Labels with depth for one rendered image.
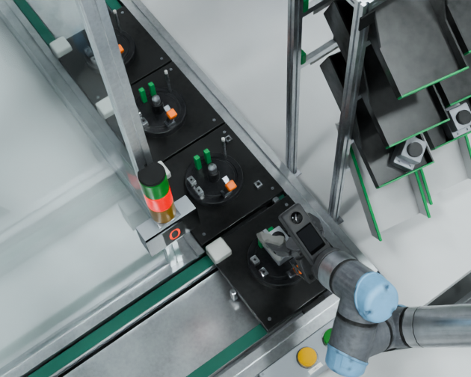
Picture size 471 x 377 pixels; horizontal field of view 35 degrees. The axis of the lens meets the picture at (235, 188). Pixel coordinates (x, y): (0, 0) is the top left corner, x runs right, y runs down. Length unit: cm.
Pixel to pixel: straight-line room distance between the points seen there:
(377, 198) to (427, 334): 43
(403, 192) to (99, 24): 93
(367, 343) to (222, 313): 49
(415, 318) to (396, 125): 36
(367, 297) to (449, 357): 56
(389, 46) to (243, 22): 98
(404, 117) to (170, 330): 72
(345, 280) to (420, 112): 36
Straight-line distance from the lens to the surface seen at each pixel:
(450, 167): 182
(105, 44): 108
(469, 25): 140
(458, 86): 153
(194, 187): 181
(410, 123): 146
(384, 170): 159
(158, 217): 144
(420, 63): 133
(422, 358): 181
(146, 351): 175
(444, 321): 139
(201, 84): 200
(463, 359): 183
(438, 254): 190
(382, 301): 131
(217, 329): 174
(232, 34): 222
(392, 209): 175
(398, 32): 133
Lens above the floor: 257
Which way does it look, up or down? 62 degrees down
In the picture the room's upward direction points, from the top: 6 degrees counter-clockwise
